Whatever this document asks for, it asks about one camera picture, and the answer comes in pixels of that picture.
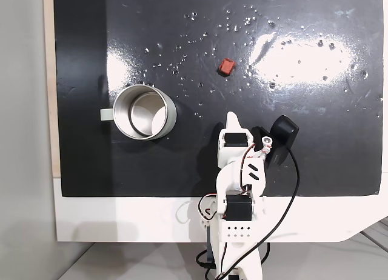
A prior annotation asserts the beige wooden board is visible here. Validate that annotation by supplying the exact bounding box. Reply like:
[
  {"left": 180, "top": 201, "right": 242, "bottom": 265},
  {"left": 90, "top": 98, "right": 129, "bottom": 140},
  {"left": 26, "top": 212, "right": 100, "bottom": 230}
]
[{"left": 43, "top": 0, "right": 63, "bottom": 179}]

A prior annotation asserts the grey table clamp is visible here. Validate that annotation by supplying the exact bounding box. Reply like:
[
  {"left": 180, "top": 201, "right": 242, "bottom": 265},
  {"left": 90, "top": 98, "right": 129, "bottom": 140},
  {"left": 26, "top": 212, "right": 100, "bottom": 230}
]
[{"left": 205, "top": 227, "right": 215, "bottom": 262}]

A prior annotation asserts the black glossy table mat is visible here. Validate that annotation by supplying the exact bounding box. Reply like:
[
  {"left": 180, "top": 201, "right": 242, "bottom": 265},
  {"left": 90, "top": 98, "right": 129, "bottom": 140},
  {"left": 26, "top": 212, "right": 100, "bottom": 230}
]
[{"left": 53, "top": 0, "right": 383, "bottom": 198}]

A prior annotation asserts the black base cable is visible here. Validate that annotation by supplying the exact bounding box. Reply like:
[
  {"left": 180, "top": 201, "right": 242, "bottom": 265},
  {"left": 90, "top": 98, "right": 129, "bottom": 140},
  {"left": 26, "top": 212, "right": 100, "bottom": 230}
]
[
  {"left": 195, "top": 248, "right": 218, "bottom": 280},
  {"left": 259, "top": 242, "right": 271, "bottom": 262}
]

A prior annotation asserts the black oval camera box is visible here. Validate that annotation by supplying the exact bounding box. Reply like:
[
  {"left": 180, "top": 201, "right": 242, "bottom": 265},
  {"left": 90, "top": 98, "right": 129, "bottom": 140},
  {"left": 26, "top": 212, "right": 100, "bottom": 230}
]
[{"left": 266, "top": 115, "right": 300, "bottom": 170}]

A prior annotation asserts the black camera cable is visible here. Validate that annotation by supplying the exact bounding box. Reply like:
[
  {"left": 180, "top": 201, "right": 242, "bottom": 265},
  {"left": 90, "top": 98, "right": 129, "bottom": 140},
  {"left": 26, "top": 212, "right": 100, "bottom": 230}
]
[{"left": 216, "top": 148, "right": 301, "bottom": 280}]

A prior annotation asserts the small red cube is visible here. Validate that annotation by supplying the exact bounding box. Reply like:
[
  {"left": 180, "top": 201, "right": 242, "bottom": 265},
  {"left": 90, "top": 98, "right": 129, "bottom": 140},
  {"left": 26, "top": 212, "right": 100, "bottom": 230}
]
[{"left": 218, "top": 58, "right": 236, "bottom": 77}]

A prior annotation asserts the pale green steel mug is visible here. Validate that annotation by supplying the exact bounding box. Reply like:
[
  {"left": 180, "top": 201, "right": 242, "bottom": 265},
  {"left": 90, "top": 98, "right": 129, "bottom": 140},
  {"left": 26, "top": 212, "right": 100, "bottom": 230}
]
[{"left": 99, "top": 84, "right": 178, "bottom": 141}]

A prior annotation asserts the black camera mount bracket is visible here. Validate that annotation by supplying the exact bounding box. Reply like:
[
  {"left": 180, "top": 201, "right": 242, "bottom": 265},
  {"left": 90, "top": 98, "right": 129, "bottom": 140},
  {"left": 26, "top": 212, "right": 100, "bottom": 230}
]
[{"left": 252, "top": 125, "right": 272, "bottom": 149}]

